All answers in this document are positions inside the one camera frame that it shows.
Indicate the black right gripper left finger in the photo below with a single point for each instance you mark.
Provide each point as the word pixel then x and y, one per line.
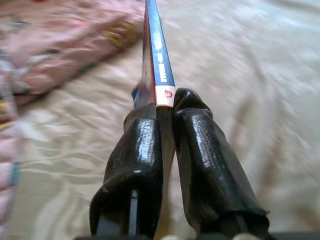
pixel 140 155

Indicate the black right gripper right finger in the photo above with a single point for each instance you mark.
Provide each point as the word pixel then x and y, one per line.
pixel 207 160

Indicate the colourful comic book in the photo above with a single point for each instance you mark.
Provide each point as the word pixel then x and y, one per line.
pixel 160 62

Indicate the bed with grey floral sheet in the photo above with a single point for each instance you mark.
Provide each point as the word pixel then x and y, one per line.
pixel 250 100

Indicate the pink cartoon print blanket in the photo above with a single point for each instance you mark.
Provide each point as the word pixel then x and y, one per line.
pixel 62 45

